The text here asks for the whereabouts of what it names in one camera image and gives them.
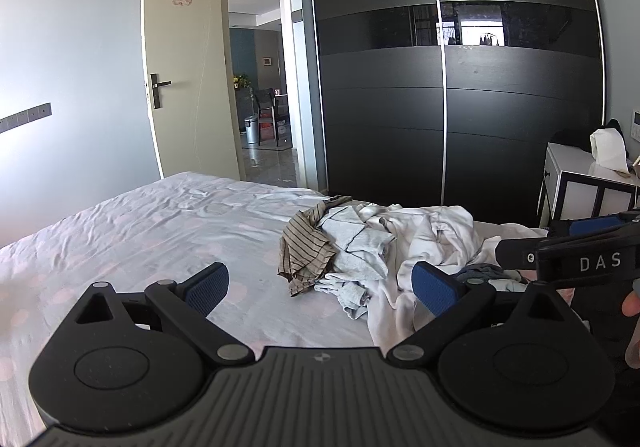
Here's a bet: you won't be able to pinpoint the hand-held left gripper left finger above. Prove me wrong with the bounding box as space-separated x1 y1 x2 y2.
74 262 255 369

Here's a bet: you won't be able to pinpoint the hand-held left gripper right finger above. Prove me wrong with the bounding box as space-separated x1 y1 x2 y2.
385 261 592 370

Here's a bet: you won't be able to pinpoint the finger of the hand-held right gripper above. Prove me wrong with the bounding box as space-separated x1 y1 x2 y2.
497 236 551 273
546 208 640 240

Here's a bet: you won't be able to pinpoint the beige striped pants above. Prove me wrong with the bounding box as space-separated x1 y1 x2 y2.
277 196 354 298

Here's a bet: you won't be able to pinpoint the person's right hand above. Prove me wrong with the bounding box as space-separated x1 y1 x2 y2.
621 291 640 369

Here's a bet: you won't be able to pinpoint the white nightstand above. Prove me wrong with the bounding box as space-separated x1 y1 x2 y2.
537 142 640 228

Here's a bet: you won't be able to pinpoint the white garment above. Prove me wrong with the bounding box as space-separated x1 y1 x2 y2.
320 203 501 349

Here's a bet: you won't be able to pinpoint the black cloth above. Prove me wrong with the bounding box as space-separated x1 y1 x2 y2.
552 119 626 154

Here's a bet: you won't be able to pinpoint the grey garment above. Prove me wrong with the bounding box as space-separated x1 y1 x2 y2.
315 204 397 323

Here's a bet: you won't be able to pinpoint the black sliding wardrobe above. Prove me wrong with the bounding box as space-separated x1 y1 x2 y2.
305 0 609 228

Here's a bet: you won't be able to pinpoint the dark chair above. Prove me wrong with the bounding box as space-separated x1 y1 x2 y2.
254 89 279 148

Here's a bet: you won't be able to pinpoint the cream door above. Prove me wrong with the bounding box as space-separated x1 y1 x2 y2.
141 0 241 181

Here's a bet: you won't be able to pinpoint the dark door handle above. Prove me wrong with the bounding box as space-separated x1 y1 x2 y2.
144 73 173 111

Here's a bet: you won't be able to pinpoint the grey wall switch panel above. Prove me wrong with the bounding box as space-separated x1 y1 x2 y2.
0 102 54 134

